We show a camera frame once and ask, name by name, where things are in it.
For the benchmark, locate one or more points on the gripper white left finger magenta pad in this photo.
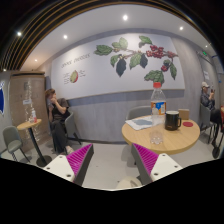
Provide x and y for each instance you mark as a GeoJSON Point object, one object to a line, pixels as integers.
{"type": "Point", "coordinates": [72, 167]}

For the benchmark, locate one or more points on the gripper white right finger magenta pad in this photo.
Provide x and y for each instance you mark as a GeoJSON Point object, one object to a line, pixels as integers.
{"type": "Point", "coordinates": [152, 166]}

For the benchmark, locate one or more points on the small round bar table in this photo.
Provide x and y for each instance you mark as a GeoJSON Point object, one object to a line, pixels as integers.
{"type": "Point", "coordinates": [42, 161]}

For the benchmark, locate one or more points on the grey chair of seated person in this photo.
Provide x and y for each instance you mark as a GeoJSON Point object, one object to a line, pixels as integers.
{"type": "Point", "coordinates": [70, 128]}

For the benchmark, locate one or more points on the white paper sheets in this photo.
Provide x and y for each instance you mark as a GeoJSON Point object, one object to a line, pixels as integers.
{"type": "Point", "coordinates": [140, 123]}

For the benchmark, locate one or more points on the black mug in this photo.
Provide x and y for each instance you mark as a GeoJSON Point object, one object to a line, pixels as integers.
{"type": "Point", "coordinates": [172, 120]}

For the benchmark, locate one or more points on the round wooden table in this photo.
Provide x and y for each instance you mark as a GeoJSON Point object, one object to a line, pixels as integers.
{"type": "Point", "coordinates": [174, 142]}

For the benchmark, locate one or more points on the red round coaster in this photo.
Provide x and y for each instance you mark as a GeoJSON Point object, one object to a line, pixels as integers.
{"type": "Point", "coordinates": [187, 124]}

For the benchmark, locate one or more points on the grey chair behind table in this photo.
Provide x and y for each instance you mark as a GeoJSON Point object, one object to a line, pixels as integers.
{"type": "Point", "coordinates": [138, 112]}

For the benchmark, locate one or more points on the clear plastic bottle, red cap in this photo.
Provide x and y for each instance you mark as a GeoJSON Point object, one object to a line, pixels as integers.
{"type": "Point", "coordinates": [158, 104]}

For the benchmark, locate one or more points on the seated person in dark clothes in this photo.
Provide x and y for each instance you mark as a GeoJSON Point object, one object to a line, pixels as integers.
{"type": "Point", "coordinates": [57, 114]}

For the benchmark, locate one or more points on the small brown box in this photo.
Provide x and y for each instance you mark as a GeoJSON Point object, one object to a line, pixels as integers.
{"type": "Point", "coordinates": [184, 114]}

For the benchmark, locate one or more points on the grey-green chair at left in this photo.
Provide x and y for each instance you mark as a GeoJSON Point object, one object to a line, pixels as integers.
{"type": "Point", "coordinates": [12, 140]}

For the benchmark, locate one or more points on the small bottle on bar table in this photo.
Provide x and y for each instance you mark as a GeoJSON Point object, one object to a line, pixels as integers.
{"type": "Point", "coordinates": [33, 117]}

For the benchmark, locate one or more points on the grey chair at right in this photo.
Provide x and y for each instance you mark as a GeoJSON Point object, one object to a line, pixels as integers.
{"type": "Point", "coordinates": [205, 118]}

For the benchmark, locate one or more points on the person with white cap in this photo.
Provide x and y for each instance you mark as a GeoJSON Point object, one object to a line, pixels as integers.
{"type": "Point", "coordinates": [207, 99]}

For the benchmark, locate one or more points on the coffee plant wall mural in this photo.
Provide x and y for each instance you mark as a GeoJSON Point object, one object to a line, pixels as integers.
{"type": "Point", "coordinates": [123, 58]}

